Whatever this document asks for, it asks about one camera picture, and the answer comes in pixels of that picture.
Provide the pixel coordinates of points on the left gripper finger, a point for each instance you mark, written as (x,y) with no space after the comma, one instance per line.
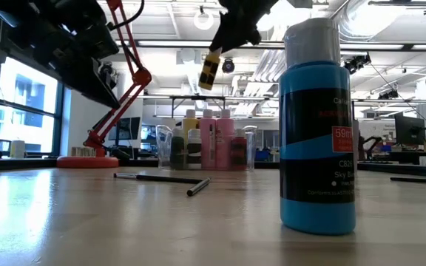
(98,42)
(98,94)

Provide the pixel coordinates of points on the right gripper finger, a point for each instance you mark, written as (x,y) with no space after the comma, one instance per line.
(228,33)
(250,37)

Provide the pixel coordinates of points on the small yellow paint bottle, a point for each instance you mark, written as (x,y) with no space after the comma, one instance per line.
(209,72)

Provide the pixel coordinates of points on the large yellow paint bottle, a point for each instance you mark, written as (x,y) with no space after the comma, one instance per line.
(191,123)

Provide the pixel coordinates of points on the small sap green paint bottle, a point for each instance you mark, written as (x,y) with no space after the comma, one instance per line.
(177,155)

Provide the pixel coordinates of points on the small red paint bottle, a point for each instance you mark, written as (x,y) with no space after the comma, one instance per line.
(239,155)

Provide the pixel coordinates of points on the small sky blue paint bottle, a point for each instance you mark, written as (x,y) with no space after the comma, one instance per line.
(316,177)

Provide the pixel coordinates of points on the black background robot arm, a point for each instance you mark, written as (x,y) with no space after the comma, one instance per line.
(370,142)

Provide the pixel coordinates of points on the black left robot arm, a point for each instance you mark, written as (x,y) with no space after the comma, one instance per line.
(9,22)

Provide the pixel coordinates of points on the black computer monitor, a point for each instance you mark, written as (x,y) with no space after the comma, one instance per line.
(409,129)
(129,128)

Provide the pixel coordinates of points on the red desk lamp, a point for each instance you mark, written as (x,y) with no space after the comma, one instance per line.
(87,162)

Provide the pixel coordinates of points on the clear plastic bin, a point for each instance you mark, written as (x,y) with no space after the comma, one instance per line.
(164,147)

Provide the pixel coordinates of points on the white canister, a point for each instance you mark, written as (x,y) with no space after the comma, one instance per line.
(17,149)

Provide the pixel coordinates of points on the purple plastic cup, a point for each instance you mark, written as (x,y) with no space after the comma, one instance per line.
(356,147)

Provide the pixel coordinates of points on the black background desk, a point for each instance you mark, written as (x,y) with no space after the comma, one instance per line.
(412,155)

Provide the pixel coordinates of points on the black ceiling camera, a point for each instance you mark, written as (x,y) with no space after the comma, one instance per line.
(388,94)
(355,63)
(108,72)
(228,65)

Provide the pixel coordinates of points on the black metal gantry frame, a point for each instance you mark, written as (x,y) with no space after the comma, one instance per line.
(198,98)

